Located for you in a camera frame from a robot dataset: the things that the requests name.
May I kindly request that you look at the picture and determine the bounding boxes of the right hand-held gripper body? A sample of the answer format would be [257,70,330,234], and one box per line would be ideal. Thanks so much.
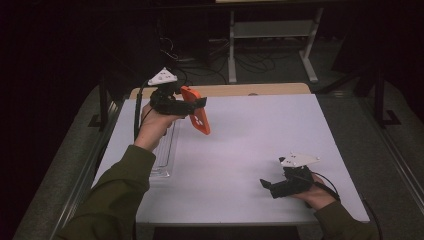
[270,152,321,200]

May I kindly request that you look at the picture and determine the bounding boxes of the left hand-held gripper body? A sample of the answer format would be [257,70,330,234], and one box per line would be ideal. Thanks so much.
[147,67,198,117]

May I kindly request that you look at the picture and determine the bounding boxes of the orange phone case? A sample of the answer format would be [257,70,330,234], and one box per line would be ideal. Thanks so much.
[179,85,212,136]

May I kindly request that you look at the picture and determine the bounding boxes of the clear plastic tray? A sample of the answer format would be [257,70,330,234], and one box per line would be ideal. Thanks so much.
[149,119,181,178]

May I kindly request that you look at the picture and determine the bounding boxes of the person's right hand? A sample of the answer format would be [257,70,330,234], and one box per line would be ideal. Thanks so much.
[291,173,338,211]

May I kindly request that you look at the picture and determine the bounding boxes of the person's left hand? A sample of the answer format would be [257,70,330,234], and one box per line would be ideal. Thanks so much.
[133,103,184,153]

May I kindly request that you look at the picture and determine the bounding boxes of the light wooden table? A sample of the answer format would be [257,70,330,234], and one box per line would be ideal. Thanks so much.
[129,82,312,100]

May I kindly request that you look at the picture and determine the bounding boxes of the black metal stand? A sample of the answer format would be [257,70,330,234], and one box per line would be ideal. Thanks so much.
[373,66,403,129]
[88,76,124,131]

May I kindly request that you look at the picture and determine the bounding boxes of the tangle of floor cables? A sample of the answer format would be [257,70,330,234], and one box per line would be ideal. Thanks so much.
[156,19,278,86]

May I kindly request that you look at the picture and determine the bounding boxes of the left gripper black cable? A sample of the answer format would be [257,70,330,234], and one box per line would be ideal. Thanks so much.
[133,78,151,141]

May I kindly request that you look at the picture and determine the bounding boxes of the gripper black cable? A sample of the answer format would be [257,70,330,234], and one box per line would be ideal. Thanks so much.
[311,171,384,240]
[133,78,151,141]

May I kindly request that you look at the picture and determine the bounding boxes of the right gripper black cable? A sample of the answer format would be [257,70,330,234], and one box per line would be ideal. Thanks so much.
[311,171,384,240]

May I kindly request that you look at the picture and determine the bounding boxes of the white metal desk frame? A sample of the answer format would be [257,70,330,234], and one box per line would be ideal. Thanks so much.
[215,0,325,84]

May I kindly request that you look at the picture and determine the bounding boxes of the metal frame rail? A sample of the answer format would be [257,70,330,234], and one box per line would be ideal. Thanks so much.
[361,99,424,204]
[49,99,126,240]

